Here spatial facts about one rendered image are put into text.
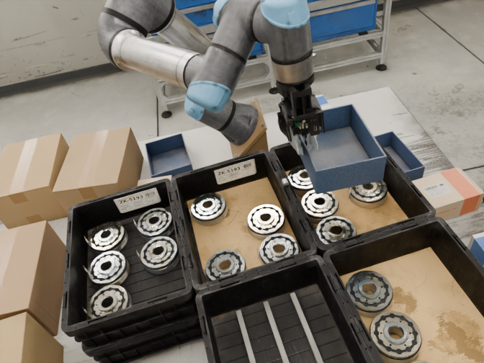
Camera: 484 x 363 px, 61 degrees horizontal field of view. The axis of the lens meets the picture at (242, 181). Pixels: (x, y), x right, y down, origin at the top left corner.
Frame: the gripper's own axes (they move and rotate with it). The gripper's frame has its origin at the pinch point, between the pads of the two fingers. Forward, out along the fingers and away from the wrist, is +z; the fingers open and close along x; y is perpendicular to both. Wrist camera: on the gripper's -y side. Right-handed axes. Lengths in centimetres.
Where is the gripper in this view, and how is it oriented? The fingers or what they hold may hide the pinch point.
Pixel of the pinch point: (303, 147)
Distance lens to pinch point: 93.6
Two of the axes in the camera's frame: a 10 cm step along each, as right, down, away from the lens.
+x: 9.7, -2.5, -0.5
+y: 1.4, 6.9, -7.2
